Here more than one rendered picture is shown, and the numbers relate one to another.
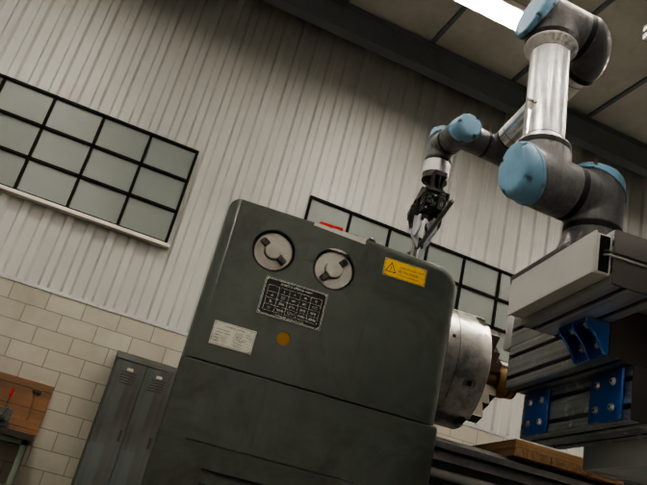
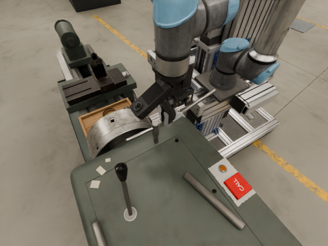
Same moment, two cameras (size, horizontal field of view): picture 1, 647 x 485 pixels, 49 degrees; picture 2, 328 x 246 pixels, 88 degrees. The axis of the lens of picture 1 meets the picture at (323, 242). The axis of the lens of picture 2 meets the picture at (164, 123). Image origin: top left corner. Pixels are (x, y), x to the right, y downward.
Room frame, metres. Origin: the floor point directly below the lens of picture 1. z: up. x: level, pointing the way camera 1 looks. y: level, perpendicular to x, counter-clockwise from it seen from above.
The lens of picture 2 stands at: (1.86, 0.05, 1.79)
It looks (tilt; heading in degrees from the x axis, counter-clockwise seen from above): 54 degrees down; 248
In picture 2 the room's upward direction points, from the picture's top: straight up
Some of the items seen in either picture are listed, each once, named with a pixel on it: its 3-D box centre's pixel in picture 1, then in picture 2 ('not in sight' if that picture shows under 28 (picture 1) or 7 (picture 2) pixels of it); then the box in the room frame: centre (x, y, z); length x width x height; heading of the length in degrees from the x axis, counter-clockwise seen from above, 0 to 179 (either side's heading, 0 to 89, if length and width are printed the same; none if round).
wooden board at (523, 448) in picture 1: (532, 466); (112, 123); (1.92, -0.69, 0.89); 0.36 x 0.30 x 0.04; 9
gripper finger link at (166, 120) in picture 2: (418, 228); (174, 117); (1.71, -0.24, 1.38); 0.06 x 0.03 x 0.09; 9
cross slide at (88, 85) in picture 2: not in sight; (95, 85); (1.96, -1.04, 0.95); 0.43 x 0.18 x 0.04; 9
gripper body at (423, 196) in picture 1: (431, 195); (173, 87); (1.71, -0.26, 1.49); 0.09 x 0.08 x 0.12; 9
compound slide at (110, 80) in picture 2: not in sight; (103, 79); (1.89, -1.02, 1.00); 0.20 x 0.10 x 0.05; 99
